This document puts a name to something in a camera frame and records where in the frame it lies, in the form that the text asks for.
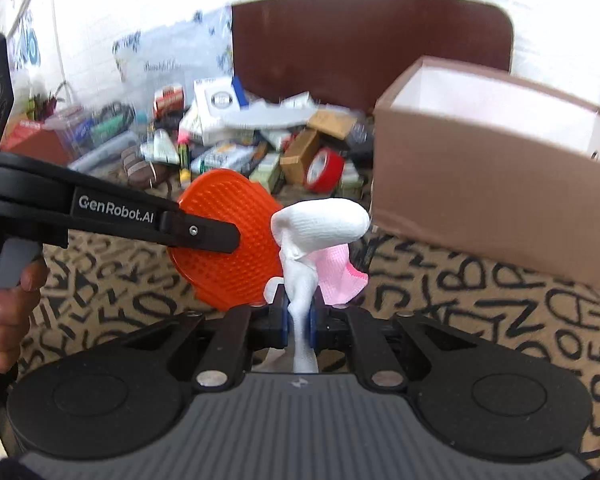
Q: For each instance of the floral plastic bag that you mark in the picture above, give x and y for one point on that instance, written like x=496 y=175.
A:
x=165 y=55

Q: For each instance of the clear plastic container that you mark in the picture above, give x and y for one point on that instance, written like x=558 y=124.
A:
x=95 y=135

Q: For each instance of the flat red box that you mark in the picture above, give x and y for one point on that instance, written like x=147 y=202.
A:
x=32 y=137

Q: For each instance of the white sock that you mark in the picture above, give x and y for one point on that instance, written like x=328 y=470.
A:
x=325 y=225

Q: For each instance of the dark brown board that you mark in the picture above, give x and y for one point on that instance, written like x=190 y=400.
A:
x=370 y=45

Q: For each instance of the pink cap marker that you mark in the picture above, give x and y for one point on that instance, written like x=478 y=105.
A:
x=183 y=160

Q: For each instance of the red and white packet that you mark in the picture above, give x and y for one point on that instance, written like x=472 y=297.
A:
x=169 y=102

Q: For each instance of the pink cloth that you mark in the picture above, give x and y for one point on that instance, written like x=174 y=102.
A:
x=337 y=275

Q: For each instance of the small cardboard box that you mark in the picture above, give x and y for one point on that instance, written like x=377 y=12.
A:
x=300 y=157
x=332 y=122

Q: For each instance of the small green box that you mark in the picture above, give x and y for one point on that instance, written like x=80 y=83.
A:
x=267 y=175

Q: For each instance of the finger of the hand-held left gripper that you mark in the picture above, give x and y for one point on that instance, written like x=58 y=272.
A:
x=205 y=232

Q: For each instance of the white box with round logo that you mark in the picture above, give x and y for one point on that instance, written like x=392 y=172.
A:
x=220 y=102

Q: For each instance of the person's left hand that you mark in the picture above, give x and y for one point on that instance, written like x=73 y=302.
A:
x=2 y=330

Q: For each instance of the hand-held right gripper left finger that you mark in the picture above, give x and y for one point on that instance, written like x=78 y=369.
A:
x=279 y=322

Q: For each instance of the orange silicone brush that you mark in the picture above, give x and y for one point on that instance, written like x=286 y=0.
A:
x=215 y=280

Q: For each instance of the brown cardboard box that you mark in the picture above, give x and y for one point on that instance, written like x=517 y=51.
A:
x=480 y=185

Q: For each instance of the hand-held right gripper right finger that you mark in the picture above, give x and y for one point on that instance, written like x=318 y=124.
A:
x=311 y=330

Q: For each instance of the red tape roll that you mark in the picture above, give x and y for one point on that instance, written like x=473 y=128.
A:
x=325 y=170

